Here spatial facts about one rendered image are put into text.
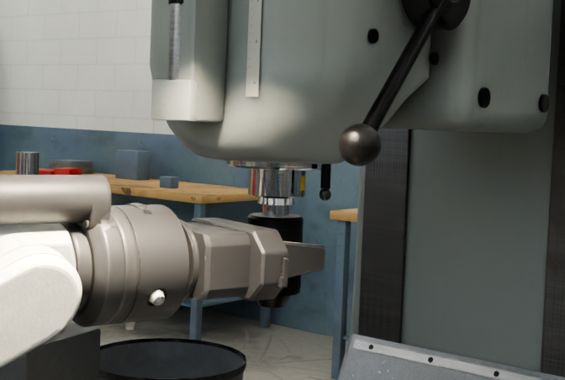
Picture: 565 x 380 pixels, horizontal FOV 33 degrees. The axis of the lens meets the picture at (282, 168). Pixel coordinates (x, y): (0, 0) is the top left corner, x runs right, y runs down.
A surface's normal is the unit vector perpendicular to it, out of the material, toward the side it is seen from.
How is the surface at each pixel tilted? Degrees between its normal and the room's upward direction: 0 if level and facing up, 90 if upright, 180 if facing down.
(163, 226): 43
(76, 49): 90
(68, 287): 103
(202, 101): 90
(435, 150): 90
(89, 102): 90
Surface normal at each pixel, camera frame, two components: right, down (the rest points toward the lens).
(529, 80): 0.79, 0.07
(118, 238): 0.52, -0.53
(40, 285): 0.58, 0.29
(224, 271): 0.60, 0.07
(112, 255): 0.58, -0.22
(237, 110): -0.54, 0.07
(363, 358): -0.53, -0.43
